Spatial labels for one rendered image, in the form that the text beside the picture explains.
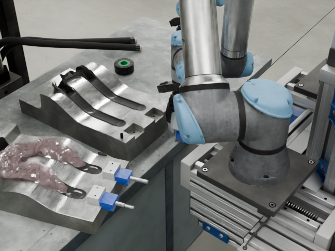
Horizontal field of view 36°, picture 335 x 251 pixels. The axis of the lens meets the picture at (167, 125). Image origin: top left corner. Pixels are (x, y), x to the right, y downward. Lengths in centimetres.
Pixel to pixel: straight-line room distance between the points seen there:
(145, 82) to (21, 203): 78
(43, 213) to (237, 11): 76
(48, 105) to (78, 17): 272
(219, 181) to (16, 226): 61
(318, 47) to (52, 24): 212
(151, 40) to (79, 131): 76
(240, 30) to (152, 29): 110
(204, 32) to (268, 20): 326
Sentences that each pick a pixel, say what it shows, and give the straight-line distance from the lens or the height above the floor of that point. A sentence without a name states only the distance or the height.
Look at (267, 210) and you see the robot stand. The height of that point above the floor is 103.
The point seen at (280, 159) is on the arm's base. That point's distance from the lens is 126.
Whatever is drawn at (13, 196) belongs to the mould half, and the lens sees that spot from 153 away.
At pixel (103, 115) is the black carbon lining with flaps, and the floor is 88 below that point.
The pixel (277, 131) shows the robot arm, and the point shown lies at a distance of 119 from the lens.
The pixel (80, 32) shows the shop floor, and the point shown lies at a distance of 425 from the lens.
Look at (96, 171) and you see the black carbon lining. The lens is 159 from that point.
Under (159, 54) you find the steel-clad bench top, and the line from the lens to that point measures 225.
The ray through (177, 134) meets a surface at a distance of 174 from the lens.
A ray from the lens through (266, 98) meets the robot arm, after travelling 115.
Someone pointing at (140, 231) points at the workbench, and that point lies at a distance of 191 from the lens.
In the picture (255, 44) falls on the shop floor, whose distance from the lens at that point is 405.
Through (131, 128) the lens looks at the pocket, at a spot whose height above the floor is 88.
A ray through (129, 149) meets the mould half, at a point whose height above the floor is 85.
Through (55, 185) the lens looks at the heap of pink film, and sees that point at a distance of 152.
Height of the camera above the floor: 191
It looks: 37 degrees down
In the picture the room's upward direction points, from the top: 1 degrees counter-clockwise
